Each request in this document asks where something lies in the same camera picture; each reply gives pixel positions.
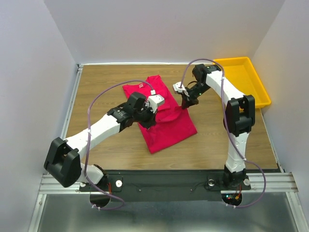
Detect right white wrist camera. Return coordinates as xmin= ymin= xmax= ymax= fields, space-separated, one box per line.
xmin=173 ymin=82 xmax=189 ymax=96

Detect yellow plastic bin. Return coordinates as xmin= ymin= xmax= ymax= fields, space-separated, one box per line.
xmin=215 ymin=57 xmax=271 ymax=108

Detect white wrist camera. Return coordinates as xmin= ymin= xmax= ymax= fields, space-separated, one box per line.
xmin=147 ymin=89 xmax=165 ymax=113
xmin=173 ymin=82 xmax=189 ymax=96

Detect front aluminium frame rail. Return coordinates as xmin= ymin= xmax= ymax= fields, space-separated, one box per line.
xmin=39 ymin=173 xmax=298 ymax=194

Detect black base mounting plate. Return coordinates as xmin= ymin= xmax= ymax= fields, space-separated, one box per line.
xmin=79 ymin=169 xmax=252 ymax=203

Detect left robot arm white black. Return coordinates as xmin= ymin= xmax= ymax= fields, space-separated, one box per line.
xmin=43 ymin=91 xmax=165 ymax=188

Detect aluminium frame rail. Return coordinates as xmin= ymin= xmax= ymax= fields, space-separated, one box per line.
xmin=60 ymin=64 xmax=84 ymax=139
xmin=39 ymin=173 xmax=298 ymax=194

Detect left aluminium frame rail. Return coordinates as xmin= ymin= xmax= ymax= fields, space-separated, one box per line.
xmin=60 ymin=64 xmax=84 ymax=139

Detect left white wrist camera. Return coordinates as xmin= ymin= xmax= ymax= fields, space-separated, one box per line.
xmin=147 ymin=89 xmax=165 ymax=113

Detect small electronics board with leds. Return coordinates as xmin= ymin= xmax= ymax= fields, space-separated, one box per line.
xmin=222 ymin=193 xmax=242 ymax=205

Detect red polo t shirt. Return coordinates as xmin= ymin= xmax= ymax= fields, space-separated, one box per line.
xmin=122 ymin=74 xmax=198 ymax=155

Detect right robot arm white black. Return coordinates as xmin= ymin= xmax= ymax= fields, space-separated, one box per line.
xmin=173 ymin=62 xmax=255 ymax=189

